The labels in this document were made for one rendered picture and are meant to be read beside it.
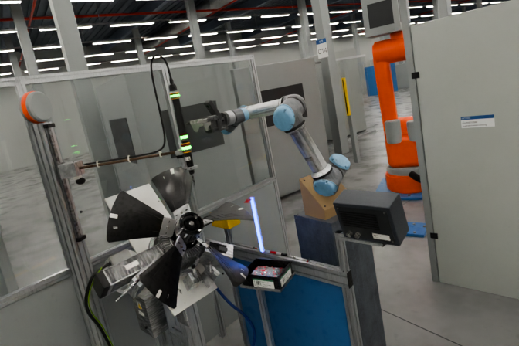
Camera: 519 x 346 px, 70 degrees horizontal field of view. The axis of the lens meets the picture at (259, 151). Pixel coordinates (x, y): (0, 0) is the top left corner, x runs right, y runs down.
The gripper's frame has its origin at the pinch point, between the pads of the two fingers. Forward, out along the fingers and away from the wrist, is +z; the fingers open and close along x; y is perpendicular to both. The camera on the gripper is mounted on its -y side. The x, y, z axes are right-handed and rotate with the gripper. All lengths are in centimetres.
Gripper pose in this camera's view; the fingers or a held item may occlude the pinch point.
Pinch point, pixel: (192, 122)
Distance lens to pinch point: 183.6
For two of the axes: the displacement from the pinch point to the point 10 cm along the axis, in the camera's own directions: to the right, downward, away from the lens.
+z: -6.9, 2.4, -6.8
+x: -7.0, 0.1, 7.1
